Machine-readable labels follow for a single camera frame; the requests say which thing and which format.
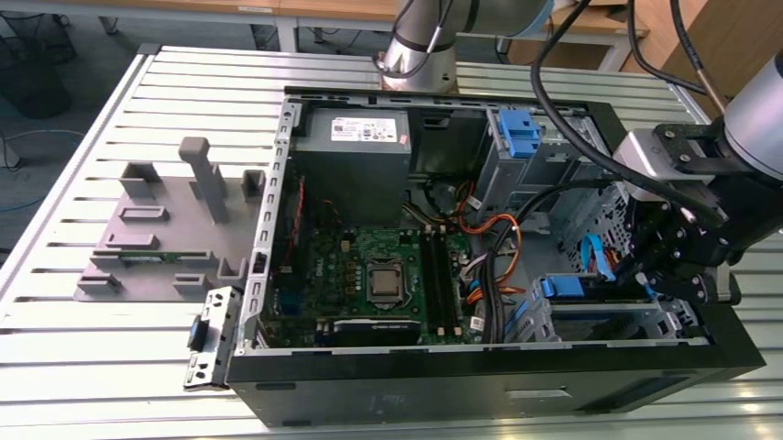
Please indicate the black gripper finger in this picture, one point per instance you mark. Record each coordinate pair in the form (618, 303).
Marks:
(698, 282)
(658, 243)

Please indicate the hard disk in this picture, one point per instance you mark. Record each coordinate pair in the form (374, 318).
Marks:
(569, 286)

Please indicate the silver disk bay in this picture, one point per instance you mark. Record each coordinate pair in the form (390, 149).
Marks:
(612, 308)

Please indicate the silver drive cage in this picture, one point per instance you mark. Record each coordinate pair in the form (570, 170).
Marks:
(498, 176)

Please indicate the blue drive latch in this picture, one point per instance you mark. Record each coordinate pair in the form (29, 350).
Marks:
(517, 133)

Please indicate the black RAM slot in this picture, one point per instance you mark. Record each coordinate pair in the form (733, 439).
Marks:
(433, 279)
(450, 279)

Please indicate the wooden cabinet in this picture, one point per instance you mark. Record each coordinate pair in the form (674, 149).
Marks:
(741, 23)

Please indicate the silver CPU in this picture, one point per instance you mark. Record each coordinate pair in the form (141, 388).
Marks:
(386, 280)

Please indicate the CPU socket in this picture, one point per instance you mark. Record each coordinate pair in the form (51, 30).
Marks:
(386, 303)

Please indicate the black PC case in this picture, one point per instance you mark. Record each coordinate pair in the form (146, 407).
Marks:
(429, 389)

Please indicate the black graphics card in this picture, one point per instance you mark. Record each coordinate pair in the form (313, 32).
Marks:
(377, 330)

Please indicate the green motherboard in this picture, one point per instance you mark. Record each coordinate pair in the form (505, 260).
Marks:
(343, 247)

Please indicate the grey power supply unit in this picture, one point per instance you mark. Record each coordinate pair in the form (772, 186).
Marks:
(349, 183)

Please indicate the blue port connector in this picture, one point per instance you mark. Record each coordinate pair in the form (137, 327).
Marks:
(197, 332)

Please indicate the grey parts rack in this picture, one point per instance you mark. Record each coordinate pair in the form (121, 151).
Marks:
(166, 238)

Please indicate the green RAM stick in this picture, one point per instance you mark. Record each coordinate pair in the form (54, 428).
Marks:
(150, 259)

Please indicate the black mesh bin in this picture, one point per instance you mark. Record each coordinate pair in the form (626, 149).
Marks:
(37, 91)

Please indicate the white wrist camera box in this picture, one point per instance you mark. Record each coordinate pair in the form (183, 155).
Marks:
(649, 158)

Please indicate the wooden desk white frame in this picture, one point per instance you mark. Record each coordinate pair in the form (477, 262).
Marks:
(183, 5)
(602, 25)

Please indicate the silver hinged rear bracket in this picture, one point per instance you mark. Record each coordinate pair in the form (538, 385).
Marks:
(214, 366)

